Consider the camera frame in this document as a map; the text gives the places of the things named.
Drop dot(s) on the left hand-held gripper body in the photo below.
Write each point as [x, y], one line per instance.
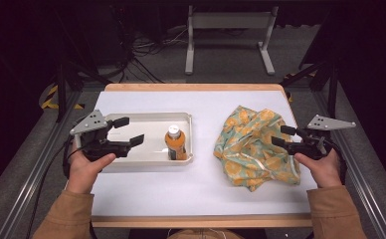
[91, 124]

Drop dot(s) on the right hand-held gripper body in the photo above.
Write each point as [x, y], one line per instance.
[313, 146]

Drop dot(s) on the white plastic tray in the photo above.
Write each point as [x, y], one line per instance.
[154, 127]

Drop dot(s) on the orange print cloth bag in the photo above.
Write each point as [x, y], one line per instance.
[250, 156]

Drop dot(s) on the orange drink bottle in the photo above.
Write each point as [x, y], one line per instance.
[176, 146]

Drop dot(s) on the person's right hand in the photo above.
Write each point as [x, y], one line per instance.
[325, 171]

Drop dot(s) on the person's left hand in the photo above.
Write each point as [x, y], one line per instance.
[83, 172]

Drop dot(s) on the black tripod stand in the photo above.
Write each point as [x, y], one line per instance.
[332, 89]
[61, 89]

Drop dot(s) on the yellow black hazard tape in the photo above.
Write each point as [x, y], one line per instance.
[50, 98]

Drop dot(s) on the white table mat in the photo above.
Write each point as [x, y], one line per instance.
[187, 192]

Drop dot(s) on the wooden table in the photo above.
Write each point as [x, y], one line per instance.
[187, 87]

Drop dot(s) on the person's tan torso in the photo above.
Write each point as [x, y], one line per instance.
[204, 234]

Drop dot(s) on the aluminium rail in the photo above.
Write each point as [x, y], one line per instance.
[32, 186]
[363, 186]

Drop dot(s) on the white metal stand frame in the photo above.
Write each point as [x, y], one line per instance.
[231, 20]

